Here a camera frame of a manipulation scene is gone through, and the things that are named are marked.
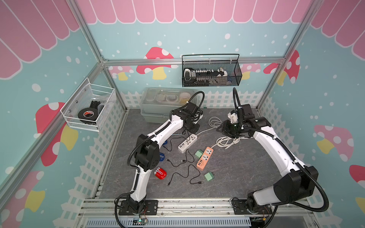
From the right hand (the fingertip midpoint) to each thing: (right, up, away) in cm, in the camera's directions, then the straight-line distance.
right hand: (218, 130), depth 79 cm
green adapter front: (-5, -27, +4) cm, 28 cm away
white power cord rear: (+4, +5, +32) cm, 33 cm away
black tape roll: (-67, +9, -9) cm, 68 cm away
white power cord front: (+10, -10, +20) cm, 24 cm away
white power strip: (-18, -10, +17) cm, 27 cm away
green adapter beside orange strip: (-10, -16, +12) cm, 23 cm away
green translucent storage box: (-40, +18, +22) cm, 49 cm away
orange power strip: (-6, -18, +10) cm, 22 cm away
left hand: (-14, -1, +12) cm, 18 cm away
